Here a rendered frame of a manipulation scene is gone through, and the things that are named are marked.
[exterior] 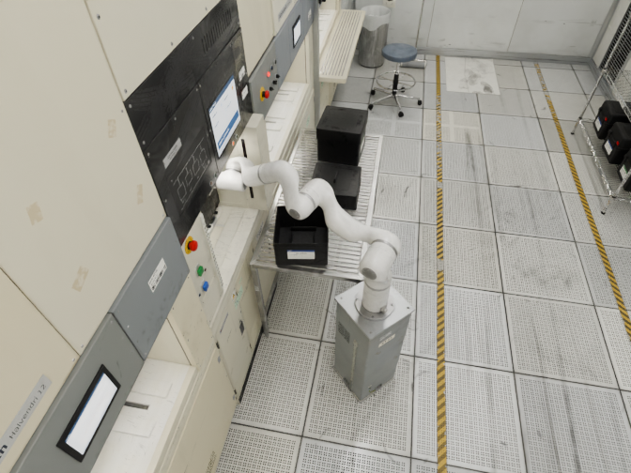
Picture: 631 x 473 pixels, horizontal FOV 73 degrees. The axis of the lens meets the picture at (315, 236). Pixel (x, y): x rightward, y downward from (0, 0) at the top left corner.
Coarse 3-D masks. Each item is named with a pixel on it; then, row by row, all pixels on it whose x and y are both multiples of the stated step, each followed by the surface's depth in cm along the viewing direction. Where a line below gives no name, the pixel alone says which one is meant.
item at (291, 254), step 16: (320, 208) 229; (288, 224) 239; (304, 224) 238; (320, 224) 238; (288, 240) 233; (304, 240) 233; (320, 240) 233; (288, 256) 217; (304, 256) 216; (320, 256) 216
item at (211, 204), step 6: (210, 192) 216; (216, 192) 223; (210, 198) 217; (216, 198) 224; (210, 204) 218; (216, 204) 225; (204, 210) 211; (210, 210) 219; (204, 216) 212; (210, 216) 220
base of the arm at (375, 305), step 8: (368, 288) 190; (360, 296) 207; (368, 296) 193; (376, 296) 190; (384, 296) 192; (360, 304) 204; (368, 304) 198; (376, 304) 195; (384, 304) 198; (392, 304) 203; (360, 312) 201; (368, 312) 201; (376, 312) 200; (384, 312) 199
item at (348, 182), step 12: (324, 168) 261; (336, 168) 261; (348, 168) 260; (360, 168) 260; (336, 180) 252; (348, 180) 252; (360, 180) 262; (336, 192) 245; (348, 192) 245; (348, 204) 248
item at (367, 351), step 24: (360, 288) 211; (336, 312) 216; (408, 312) 202; (336, 336) 233; (360, 336) 203; (384, 336) 202; (336, 360) 252; (360, 360) 218; (384, 360) 226; (360, 384) 234; (384, 384) 254
